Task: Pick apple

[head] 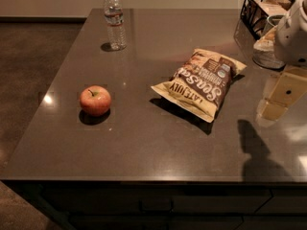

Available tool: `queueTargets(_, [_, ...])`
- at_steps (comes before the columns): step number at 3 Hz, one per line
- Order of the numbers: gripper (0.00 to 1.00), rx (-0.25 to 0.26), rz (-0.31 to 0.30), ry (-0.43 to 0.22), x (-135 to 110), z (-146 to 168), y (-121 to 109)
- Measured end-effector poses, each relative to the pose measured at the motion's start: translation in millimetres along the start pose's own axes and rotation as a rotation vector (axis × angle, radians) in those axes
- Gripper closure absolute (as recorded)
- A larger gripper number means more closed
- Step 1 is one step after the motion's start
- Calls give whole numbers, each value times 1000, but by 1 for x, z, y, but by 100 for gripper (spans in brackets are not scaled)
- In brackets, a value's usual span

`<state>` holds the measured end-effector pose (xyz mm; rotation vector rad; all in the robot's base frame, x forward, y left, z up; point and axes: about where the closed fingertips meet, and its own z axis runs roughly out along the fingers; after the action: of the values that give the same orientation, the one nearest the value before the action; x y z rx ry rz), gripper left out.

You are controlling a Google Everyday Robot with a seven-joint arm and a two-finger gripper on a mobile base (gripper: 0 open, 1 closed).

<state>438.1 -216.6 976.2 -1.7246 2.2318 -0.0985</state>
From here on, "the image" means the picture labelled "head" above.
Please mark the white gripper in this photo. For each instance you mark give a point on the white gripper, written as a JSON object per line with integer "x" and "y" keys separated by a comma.
{"x": 293, "y": 38}

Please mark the red apple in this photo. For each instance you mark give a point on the red apple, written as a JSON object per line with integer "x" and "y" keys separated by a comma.
{"x": 95, "y": 100}

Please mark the brown yellow chip bag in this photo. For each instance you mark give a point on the brown yellow chip bag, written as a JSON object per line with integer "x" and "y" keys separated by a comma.
{"x": 201, "y": 83}

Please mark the clear plastic water bottle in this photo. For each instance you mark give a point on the clear plastic water bottle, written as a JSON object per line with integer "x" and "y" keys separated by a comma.
{"x": 114, "y": 17}

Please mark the dark cabinet drawers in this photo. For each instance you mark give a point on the dark cabinet drawers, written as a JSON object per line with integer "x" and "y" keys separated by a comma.
{"x": 167, "y": 207}

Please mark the black wire basket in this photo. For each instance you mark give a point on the black wire basket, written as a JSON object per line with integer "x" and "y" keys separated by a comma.
{"x": 254, "y": 13}

